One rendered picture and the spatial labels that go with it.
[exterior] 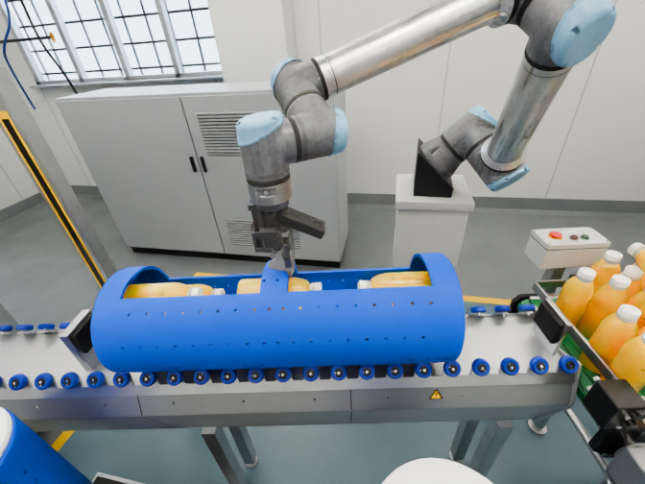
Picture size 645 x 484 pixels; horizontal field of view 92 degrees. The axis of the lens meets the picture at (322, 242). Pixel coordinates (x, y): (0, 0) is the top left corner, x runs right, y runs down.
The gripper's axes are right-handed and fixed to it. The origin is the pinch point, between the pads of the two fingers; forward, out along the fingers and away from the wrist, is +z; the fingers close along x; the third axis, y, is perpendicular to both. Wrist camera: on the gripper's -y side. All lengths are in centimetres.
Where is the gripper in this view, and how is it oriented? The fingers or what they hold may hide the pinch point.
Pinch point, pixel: (293, 271)
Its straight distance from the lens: 78.7
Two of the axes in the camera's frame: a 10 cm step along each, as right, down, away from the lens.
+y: -10.0, 0.5, 0.4
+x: -0.1, 5.5, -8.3
